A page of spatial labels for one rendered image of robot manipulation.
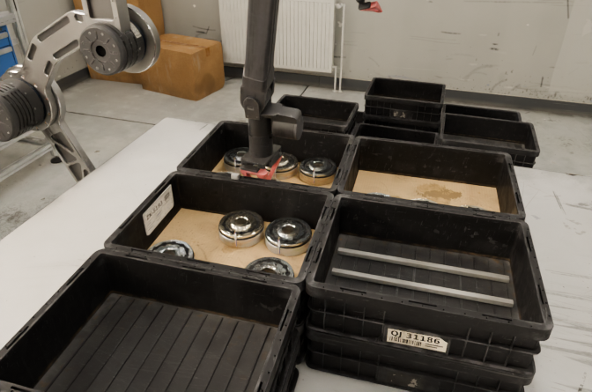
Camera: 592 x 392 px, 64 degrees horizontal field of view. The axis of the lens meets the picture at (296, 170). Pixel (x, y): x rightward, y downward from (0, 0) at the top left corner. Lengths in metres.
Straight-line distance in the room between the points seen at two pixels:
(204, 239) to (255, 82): 0.37
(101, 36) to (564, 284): 1.33
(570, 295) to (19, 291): 1.29
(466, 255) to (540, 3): 3.09
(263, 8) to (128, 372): 0.69
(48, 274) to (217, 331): 0.56
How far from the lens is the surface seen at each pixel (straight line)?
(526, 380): 0.95
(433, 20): 4.02
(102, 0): 1.45
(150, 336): 0.94
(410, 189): 1.30
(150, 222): 1.10
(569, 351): 1.19
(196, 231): 1.14
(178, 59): 4.05
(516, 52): 4.10
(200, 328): 0.93
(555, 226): 1.53
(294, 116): 1.07
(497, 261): 1.13
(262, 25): 0.97
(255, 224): 1.09
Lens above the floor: 1.52
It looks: 30 degrees down
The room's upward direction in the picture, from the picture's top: straight up
